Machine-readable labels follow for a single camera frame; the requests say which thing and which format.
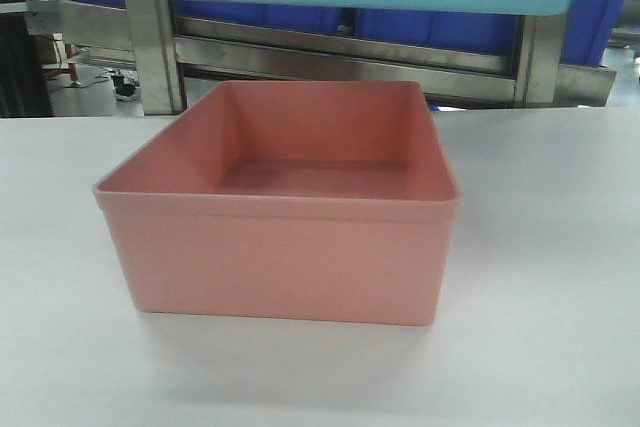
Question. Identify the dark blue crate middle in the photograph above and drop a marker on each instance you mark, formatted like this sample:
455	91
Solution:
492	34

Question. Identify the dark blue crate left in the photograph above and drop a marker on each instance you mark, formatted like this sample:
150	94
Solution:
311	19

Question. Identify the dark blue crate right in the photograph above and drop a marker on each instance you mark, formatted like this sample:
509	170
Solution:
588	29

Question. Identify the dark blue crate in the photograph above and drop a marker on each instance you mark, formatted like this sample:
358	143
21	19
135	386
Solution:
492	34
588	29
311	19

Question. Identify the stainless steel shelf rack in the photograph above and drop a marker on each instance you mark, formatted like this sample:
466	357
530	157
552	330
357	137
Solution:
165	49

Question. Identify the pink plastic box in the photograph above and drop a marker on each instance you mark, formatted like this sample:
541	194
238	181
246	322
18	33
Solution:
311	200

